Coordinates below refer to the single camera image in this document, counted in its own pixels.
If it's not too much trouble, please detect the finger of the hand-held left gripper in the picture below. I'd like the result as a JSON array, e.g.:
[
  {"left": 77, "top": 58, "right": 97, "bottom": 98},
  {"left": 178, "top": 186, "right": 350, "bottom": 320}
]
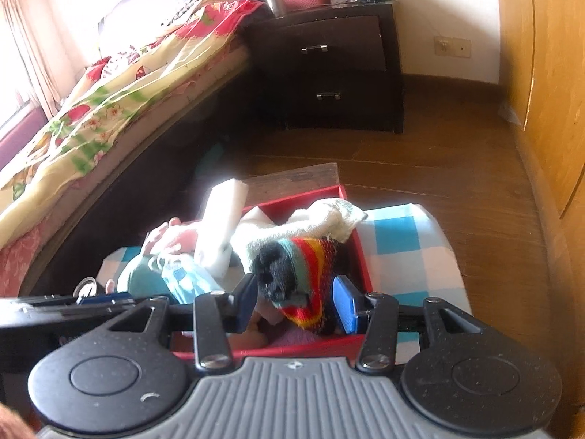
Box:
[{"left": 0, "top": 293, "right": 140, "bottom": 316}]

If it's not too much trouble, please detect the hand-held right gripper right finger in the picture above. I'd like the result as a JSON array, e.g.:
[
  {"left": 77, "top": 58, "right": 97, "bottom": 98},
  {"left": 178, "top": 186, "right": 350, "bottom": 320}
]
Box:
[{"left": 333, "top": 275, "right": 503, "bottom": 372}]

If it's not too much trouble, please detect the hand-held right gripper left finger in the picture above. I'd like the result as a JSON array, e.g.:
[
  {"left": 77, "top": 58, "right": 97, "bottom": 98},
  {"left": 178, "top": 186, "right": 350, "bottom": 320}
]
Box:
[{"left": 73, "top": 273, "right": 260, "bottom": 371}]

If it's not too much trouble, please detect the pink pig plush toy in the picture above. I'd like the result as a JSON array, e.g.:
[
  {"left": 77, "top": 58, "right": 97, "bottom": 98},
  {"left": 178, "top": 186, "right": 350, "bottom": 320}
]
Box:
[{"left": 105, "top": 218, "right": 202, "bottom": 305}]

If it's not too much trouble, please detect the blue face mask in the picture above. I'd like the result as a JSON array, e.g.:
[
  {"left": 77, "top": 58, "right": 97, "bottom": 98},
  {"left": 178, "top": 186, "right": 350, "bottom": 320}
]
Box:
[{"left": 148, "top": 256, "right": 226, "bottom": 305}]

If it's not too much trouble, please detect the striped colourful sock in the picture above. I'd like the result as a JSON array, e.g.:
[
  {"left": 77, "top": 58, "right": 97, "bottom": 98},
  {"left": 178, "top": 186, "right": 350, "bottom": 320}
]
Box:
[{"left": 253, "top": 235, "right": 341, "bottom": 333}]

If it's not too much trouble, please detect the red cardboard box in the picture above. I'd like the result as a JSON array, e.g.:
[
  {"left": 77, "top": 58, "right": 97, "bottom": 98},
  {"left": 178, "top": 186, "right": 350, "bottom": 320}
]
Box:
[{"left": 171, "top": 185, "right": 374, "bottom": 362}]

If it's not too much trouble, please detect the pale green towel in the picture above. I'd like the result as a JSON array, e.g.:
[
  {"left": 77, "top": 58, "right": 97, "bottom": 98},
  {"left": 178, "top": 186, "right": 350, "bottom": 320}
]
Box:
[{"left": 231, "top": 198, "right": 369, "bottom": 276}]

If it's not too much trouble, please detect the purple and yellow drink can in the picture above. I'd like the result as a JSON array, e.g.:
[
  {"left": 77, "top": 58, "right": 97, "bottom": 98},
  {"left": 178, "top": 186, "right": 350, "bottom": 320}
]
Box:
[{"left": 73, "top": 277, "right": 109, "bottom": 301}]

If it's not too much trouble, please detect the blue white checkered cloth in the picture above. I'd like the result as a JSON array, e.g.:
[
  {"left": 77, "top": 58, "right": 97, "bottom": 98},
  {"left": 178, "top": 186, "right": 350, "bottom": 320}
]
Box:
[{"left": 98, "top": 203, "right": 474, "bottom": 367}]

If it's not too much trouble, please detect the pink mattress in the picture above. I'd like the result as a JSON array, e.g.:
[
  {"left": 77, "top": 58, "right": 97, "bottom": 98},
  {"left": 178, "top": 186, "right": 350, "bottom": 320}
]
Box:
[{"left": 0, "top": 48, "right": 250, "bottom": 285}]

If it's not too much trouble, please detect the purple bench cushion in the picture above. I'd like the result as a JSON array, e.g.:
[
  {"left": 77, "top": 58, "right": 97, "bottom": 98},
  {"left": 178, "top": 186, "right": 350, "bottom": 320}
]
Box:
[{"left": 0, "top": 109, "right": 49, "bottom": 171}]

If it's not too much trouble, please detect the dark wooden nightstand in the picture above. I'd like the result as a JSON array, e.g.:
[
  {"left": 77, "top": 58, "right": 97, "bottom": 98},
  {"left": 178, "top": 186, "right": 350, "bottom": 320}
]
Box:
[{"left": 242, "top": 2, "right": 405, "bottom": 135}]

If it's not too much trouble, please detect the pale curtain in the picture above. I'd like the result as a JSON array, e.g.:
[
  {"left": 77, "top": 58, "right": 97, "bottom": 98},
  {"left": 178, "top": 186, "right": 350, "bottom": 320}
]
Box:
[{"left": 0, "top": 0, "right": 88, "bottom": 120}]

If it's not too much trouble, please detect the light wooden wardrobe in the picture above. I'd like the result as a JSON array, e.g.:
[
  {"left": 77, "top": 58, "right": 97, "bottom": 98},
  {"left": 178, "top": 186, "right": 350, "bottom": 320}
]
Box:
[{"left": 496, "top": 0, "right": 585, "bottom": 241}]

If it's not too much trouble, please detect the wall socket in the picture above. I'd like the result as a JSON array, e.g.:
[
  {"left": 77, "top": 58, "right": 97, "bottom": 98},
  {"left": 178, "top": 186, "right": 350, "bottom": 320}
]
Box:
[{"left": 433, "top": 35, "right": 472, "bottom": 58}]

